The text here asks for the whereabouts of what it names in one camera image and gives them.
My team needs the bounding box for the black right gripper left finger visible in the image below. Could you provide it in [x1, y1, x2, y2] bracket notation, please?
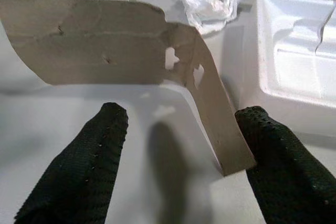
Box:
[13, 102, 129, 224]

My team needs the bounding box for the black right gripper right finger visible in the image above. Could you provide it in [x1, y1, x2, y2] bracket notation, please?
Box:
[234, 105, 336, 224]

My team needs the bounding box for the torn brown cardboard piece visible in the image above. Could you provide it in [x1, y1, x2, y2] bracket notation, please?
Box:
[0, 0, 257, 177]

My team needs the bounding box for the large white styrofoam block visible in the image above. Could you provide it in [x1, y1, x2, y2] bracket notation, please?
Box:
[256, 0, 336, 108]

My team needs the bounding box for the crumpled clear plastic wrap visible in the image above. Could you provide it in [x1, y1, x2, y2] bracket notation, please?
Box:
[179, 0, 263, 33]

